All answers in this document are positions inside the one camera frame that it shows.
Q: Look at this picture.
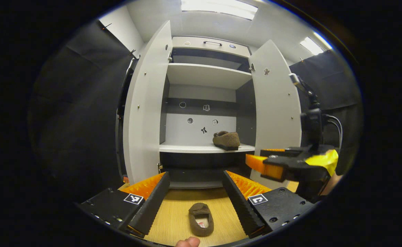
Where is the large ceiling light panel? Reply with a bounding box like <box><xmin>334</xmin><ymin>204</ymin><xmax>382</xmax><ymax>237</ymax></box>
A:
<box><xmin>181</xmin><ymin>0</ymin><xmax>258</xmax><ymax>20</ymax></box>

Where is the small ceiling light panel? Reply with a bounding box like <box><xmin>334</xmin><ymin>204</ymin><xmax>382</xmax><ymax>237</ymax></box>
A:
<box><xmin>300</xmin><ymin>33</ymin><xmax>332</xmax><ymax>55</ymax></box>

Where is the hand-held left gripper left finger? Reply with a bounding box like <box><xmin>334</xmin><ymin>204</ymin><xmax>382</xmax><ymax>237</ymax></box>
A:
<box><xmin>77</xmin><ymin>171</ymin><xmax>171</xmax><ymax>239</ymax></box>

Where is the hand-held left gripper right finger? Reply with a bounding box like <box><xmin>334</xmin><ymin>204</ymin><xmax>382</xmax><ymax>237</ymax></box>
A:
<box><xmin>221</xmin><ymin>170</ymin><xmax>315</xmax><ymax>239</ymax></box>

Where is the brown fuzzy shoe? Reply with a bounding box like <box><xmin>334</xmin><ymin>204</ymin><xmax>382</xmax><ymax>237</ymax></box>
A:
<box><xmin>188</xmin><ymin>202</ymin><xmax>215</xmax><ymax>237</ymax></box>
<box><xmin>212</xmin><ymin>131</ymin><xmax>241</xmax><ymax>151</ymax></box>

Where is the white cabinet shelf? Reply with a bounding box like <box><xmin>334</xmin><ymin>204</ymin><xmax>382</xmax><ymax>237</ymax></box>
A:
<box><xmin>167</xmin><ymin>63</ymin><xmax>253</xmax><ymax>90</ymax></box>
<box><xmin>159</xmin><ymin>141</ymin><xmax>256</xmax><ymax>154</ymax></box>

